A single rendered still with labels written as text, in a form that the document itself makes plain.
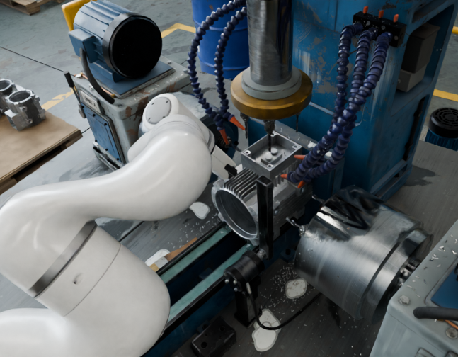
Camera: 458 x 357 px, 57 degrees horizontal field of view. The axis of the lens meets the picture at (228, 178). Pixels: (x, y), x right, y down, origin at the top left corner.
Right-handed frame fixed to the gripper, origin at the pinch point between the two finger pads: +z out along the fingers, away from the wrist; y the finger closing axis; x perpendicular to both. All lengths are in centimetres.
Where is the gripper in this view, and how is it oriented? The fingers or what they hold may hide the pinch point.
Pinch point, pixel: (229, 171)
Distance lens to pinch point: 107.0
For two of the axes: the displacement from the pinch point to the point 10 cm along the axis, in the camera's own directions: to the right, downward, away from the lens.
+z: 4.3, 3.6, 8.3
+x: 5.9, -8.1, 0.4
